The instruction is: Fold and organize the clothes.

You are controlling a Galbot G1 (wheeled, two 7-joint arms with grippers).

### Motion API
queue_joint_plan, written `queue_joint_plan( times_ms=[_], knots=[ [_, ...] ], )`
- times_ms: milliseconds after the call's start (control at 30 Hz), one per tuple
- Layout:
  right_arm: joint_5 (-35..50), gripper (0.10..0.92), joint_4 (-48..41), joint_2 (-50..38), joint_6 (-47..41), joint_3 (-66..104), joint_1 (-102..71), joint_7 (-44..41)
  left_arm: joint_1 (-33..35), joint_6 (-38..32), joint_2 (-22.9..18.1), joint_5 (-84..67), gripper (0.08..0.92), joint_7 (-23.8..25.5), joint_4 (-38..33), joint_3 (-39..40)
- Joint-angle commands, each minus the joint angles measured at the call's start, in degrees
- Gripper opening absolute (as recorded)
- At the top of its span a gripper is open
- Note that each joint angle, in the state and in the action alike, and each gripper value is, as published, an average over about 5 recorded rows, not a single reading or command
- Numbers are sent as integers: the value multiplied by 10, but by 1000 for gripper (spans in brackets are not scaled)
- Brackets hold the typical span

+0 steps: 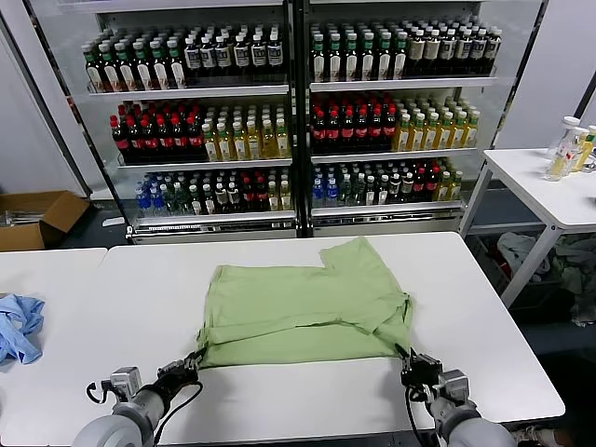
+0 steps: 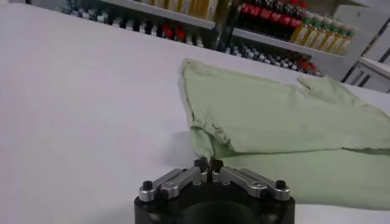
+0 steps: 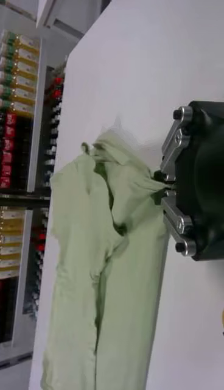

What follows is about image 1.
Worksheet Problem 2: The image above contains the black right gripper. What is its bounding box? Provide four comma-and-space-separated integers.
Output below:
393, 343, 443, 386

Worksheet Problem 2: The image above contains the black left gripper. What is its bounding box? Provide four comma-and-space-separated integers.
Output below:
156, 346, 207, 387

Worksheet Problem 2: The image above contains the light green t-shirt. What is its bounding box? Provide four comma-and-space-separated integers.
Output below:
195, 236, 415, 369

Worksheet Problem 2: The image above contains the white grey clothes pile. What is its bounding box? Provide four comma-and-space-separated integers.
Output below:
495, 231, 553, 283

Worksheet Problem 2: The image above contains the green grey clothes pile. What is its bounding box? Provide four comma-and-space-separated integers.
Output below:
553, 235, 596, 327

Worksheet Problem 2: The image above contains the crumpled light blue cloth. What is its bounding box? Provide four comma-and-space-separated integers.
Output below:
0, 292, 47, 365

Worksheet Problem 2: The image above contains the brown cardboard box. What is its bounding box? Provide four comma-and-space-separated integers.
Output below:
0, 189, 90, 252

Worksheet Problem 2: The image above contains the white side table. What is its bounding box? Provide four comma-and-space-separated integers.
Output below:
458, 147, 596, 308

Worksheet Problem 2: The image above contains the metal rods bundle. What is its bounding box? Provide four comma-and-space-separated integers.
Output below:
0, 209, 41, 227

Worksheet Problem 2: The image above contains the clear bottle red label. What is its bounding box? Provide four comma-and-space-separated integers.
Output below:
544, 115, 581, 183

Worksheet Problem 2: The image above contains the white drinks shelf unit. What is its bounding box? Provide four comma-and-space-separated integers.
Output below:
22, 0, 302, 246
297, 0, 546, 234

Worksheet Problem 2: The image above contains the white cap yellow drink bottle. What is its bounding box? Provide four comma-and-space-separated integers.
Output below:
568, 126, 589, 172

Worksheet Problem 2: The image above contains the green label yellow drink bottle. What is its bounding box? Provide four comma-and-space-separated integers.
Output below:
576, 124, 596, 172

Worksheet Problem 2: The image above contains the green cap dark tea bottle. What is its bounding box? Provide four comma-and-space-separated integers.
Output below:
115, 41, 139, 92
359, 34, 376, 80
83, 43, 106, 93
344, 34, 360, 81
376, 34, 393, 80
132, 40, 156, 91
392, 34, 409, 79
149, 39, 172, 90
310, 35, 329, 81
167, 38, 188, 89
327, 35, 345, 81
99, 42, 122, 93

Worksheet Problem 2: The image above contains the white cap navy label bottle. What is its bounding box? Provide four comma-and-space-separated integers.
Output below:
199, 35, 218, 75
267, 34, 285, 74
216, 34, 234, 75
485, 29, 503, 74
440, 30, 457, 75
233, 34, 251, 74
470, 30, 488, 74
251, 34, 268, 74
183, 35, 202, 75
455, 30, 472, 75

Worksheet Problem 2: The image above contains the white cap beige label bottle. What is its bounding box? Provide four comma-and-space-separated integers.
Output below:
424, 30, 441, 75
408, 31, 426, 75

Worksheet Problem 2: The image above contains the black slanted pole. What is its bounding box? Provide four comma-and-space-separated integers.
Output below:
572, 76, 596, 122

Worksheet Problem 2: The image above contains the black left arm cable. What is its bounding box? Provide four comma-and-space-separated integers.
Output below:
151, 379, 205, 447

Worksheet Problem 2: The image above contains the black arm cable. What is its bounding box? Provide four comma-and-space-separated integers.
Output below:
151, 379, 205, 447
403, 385, 439, 447

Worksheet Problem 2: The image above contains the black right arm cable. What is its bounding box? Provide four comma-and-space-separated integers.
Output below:
403, 385, 439, 447

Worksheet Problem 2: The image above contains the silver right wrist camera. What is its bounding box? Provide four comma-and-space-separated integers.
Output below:
437, 370, 471, 402

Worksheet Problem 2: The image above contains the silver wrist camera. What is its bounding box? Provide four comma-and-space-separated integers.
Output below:
437, 370, 471, 402
100, 366, 141, 402

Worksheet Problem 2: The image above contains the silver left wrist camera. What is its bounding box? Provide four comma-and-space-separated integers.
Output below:
100, 366, 141, 402

